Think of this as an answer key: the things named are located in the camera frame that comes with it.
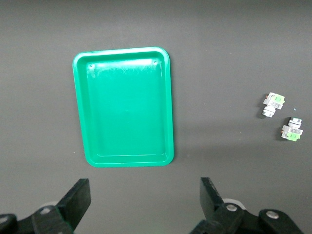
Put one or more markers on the dark grey table mat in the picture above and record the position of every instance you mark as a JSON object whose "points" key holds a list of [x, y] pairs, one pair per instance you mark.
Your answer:
{"points": [[156, 29]]}

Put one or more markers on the green push button switch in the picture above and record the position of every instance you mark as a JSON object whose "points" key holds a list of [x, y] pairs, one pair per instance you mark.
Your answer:
{"points": [[292, 130], [273, 104]]}

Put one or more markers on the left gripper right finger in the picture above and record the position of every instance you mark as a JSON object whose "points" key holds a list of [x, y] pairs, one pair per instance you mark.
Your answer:
{"points": [[209, 197]]}

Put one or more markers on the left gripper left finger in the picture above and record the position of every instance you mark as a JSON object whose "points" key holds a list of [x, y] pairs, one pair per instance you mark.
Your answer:
{"points": [[78, 200]]}

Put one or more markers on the green plastic tray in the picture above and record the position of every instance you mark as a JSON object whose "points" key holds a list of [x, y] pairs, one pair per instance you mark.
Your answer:
{"points": [[126, 109]]}

